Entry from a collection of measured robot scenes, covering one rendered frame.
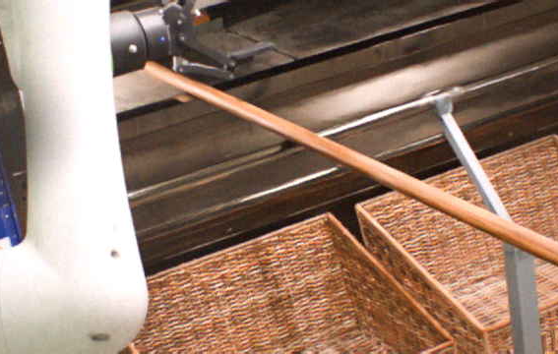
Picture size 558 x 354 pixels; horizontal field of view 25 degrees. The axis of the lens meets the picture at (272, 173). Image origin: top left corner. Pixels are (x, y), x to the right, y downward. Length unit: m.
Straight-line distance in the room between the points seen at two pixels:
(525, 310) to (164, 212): 0.76
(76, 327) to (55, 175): 0.16
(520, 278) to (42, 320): 1.24
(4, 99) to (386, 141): 0.85
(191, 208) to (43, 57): 1.32
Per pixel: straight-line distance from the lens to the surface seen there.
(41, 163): 1.36
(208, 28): 3.09
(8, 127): 2.51
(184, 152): 2.66
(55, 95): 1.37
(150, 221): 2.64
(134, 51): 1.89
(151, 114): 2.59
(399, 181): 2.00
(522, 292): 2.39
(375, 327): 2.77
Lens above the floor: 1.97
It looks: 21 degrees down
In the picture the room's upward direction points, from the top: 10 degrees counter-clockwise
